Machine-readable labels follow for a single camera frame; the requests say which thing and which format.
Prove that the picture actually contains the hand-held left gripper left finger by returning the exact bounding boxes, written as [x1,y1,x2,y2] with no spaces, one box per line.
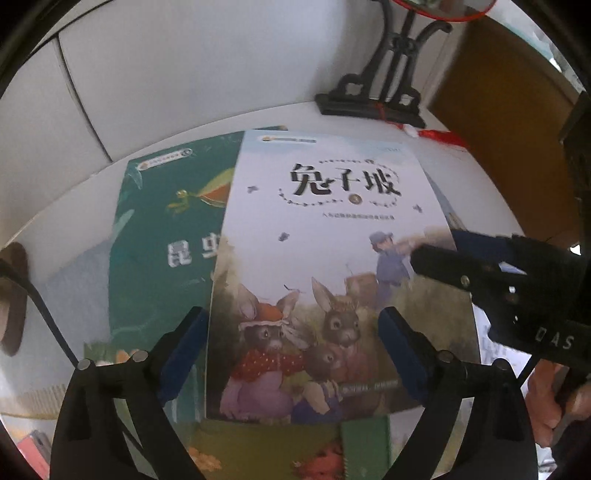
[51,305,211,480]

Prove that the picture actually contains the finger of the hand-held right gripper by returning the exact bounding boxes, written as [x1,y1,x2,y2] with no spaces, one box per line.
[450,229,578,276]
[410,244,528,303]

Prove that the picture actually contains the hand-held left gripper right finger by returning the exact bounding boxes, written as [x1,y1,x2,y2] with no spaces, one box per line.
[376,305,539,480]

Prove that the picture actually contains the olive green insect book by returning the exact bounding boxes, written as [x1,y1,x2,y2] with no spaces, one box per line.
[187,418,347,480]

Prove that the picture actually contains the white rabbit cover book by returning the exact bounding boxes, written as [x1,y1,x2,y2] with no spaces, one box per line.
[205,129,483,423]

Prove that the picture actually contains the person's right hand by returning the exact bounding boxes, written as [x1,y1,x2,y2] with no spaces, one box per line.
[526,357,583,472]

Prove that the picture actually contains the brown wooden cabinet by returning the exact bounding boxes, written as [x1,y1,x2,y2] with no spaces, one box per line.
[427,16,583,217]

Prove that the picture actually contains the teal green book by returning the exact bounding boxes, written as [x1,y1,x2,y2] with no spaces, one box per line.
[108,126,289,423]

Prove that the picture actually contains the black ornamental stand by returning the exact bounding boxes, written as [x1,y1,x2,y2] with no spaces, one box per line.
[315,0,453,129]

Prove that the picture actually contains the black cable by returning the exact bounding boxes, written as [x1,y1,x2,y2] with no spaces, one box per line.
[0,256,79,365]
[517,355,541,393]

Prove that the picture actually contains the red tassel cord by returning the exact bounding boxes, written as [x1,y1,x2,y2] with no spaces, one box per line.
[374,104,469,151]

